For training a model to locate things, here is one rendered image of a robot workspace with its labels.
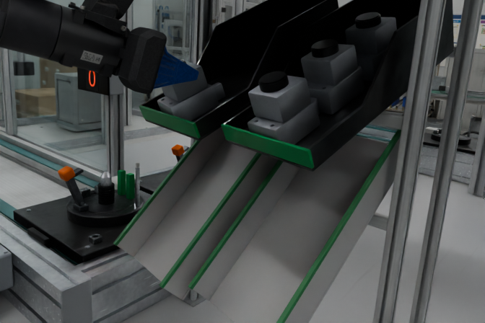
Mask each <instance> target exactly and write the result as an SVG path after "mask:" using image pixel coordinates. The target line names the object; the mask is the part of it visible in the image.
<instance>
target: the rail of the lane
mask: <svg viewBox="0 0 485 323"><path fill-rule="evenodd" d="M0 245H2V246H3V247H4V248H6V249H7V250H8V251H10V252H11V253H12V264H13V275H14V286H13V287H11V288H8V289H6V290H3V291H0V294H1V295H3V296H4V297H5V298H6V299H7V300H8V301H9V302H10V303H11V304H12V305H13V306H14V307H15V308H16V309H17V310H18V311H19V312H20V313H21V314H22V315H23V316H25V317H26V318H27V319H28V320H29V321H30V322H31V323H93V320H92V279H91V277H89V276H88V275H86V274H84V273H83V272H82V271H81V270H79V269H77V268H76V267H74V266H73V265H72V264H70V263H69V262H67V261H66V260H65V259H63V258H62V257H60V256H59V255H57V254H56V253H55V252H53V251H52V250H50V249H49V248H50V239H49V238H48V237H47V236H45V235H44V234H42V233H40V232H39V231H38V230H36V229H34V228H29V229H27V233H26V232H25V231H23V230H21V228H19V227H18V226H16V225H14V224H13V223H12V222H11V221H9V220H7V219H6V218H5V217H3V216H2V215H0Z"/></svg>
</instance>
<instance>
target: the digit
mask: <svg viewBox="0 0 485 323"><path fill-rule="evenodd" d="M86 89H91V90H95V91H98V73H97V72H94V71H89V70H86Z"/></svg>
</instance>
